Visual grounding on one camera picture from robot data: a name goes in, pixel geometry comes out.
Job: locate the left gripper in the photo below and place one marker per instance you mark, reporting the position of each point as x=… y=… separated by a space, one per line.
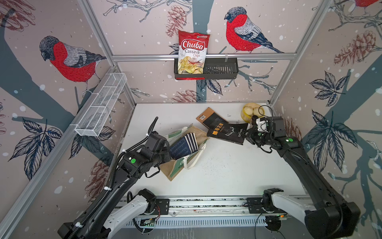
x=166 y=149

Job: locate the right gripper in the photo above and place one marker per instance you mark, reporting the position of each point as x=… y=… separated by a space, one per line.
x=249 y=136

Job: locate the blue book with barcode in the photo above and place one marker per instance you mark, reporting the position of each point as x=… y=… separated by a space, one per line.
x=179 y=149

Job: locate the jute and green canvas bag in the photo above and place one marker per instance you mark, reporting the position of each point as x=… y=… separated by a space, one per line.
x=174 y=167

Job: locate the black book with gold title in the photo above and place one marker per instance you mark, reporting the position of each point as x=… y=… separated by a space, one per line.
x=233 y=133

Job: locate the blue book yellow label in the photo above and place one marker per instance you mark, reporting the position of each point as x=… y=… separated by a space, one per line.
x=189 y=142
x=192 y=141

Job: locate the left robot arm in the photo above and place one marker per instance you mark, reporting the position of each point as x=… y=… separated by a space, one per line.
x=100 y=220

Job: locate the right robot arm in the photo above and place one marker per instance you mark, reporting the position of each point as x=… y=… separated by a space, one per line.
x=328 y=215

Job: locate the red Chuba cassava chips bag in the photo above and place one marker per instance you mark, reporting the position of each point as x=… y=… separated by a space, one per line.
x=192 y=54

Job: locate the yellow bowl with buns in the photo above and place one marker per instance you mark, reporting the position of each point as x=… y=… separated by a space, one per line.
x=250 y=110

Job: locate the brown and black book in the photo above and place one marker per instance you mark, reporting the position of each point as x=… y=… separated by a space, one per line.
x=210 y=119

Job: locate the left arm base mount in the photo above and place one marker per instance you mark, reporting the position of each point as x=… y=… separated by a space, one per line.
x=161 y=207

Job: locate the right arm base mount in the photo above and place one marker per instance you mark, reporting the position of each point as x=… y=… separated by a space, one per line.
x=255 y=205

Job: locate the circuit board with wires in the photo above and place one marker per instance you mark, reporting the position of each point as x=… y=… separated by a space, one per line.
x=146 y=223

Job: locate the white wire mesh shelf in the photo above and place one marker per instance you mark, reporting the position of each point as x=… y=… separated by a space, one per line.
x=96 y=115

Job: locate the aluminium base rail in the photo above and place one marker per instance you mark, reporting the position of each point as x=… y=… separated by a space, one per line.
x=205 y=212

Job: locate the black wire basket shelf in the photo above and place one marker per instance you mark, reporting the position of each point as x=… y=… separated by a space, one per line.
x=214 y=69

